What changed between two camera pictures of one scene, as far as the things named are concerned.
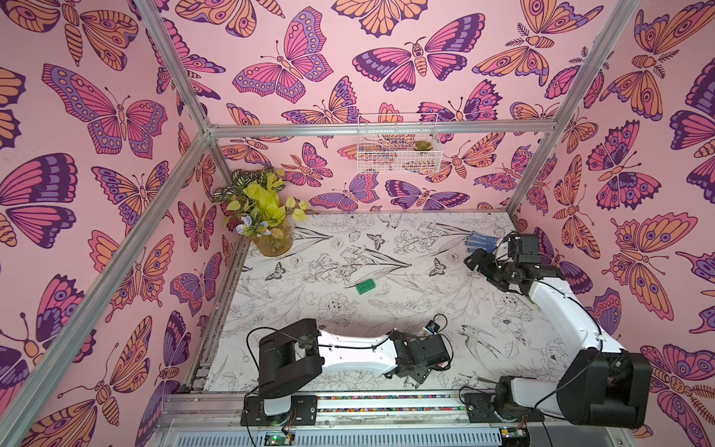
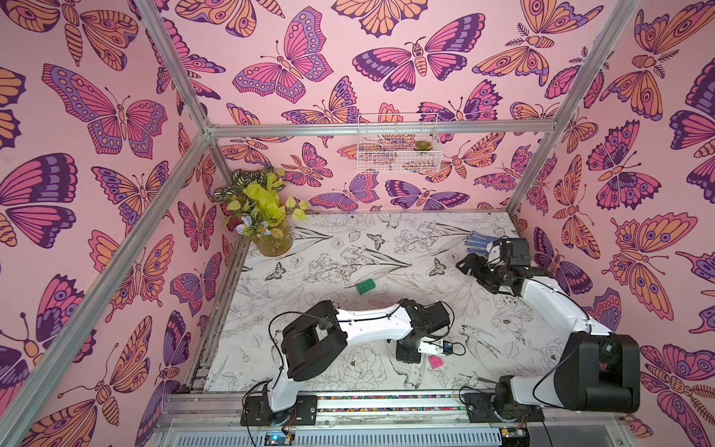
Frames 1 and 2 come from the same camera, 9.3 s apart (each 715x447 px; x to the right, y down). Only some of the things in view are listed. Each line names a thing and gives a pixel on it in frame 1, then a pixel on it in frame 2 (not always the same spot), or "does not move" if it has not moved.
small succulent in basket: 423,145 does not move
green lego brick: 365,286 does not move
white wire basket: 386,143 does not move
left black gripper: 421,375 -> 409,358
